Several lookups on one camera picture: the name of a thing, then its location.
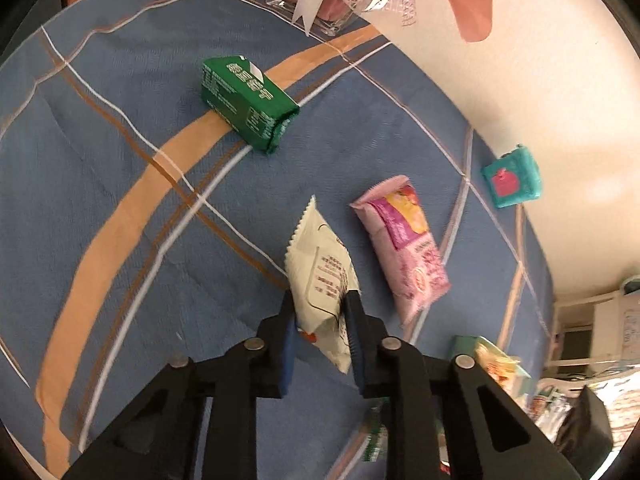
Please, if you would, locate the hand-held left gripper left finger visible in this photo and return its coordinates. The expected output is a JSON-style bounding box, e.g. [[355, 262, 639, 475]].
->
[[65, 287, 301, 480]]

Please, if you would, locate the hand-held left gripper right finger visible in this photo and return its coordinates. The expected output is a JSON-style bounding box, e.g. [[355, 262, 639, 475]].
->
[[342, 290, 583, 480]]

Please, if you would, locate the white box teal rim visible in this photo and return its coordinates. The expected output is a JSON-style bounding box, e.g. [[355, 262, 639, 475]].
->
[[450, 335, 538, 411]]

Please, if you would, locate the cream orange snack packet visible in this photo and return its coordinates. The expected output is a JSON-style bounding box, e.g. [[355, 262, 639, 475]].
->
[[474, 337, 522, 396]]

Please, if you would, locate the white shelf unit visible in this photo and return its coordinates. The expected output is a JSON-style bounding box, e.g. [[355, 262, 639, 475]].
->
[[550, 280, 640, 376]]

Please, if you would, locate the pink snack packet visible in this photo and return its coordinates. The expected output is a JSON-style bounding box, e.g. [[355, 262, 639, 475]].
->
[[349, 175, 452, 326]]

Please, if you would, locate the teal toy box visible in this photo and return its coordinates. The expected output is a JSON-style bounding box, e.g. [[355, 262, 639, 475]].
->
[[481, 144, 542, 209]]

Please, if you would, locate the green snack pack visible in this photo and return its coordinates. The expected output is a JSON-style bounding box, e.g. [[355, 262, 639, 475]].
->
[[201, 55, 301, 156]]

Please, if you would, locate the square glass vase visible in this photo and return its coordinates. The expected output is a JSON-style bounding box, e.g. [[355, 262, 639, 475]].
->
[[265, 0, 371, 37]]

